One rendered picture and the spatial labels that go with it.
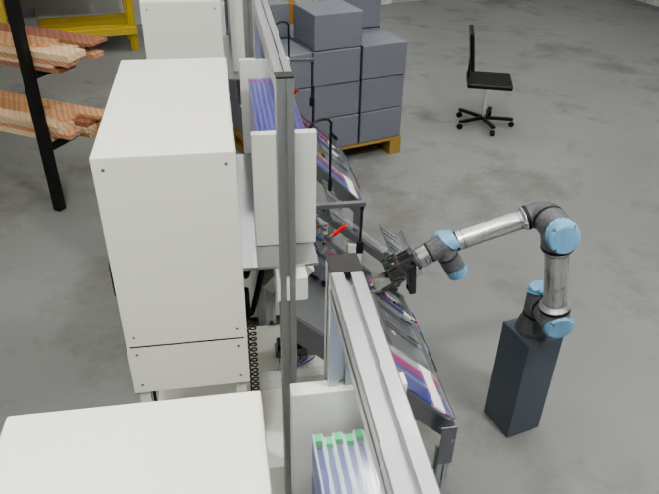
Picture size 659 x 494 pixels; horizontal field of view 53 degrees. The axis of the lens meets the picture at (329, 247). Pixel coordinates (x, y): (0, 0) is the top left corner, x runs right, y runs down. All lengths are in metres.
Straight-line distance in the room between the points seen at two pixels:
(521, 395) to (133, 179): 2.04
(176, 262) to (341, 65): 3.58
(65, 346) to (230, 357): 2.00
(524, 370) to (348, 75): 2.91
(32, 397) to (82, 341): 0.42
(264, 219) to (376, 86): 3.65
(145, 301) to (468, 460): 1.82
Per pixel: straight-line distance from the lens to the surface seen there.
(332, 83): 5.10
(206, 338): 1.83
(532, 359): 2.94
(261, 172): 1.67
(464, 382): 3.44
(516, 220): 2.55
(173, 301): 1.75
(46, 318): 4.00
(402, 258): 2.37
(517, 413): 3.14
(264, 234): 1.76
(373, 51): 5.19
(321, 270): 2.12
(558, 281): 2.60
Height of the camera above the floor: 2.36
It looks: 33 degrees down
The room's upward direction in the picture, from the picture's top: 1 degrees clockwise
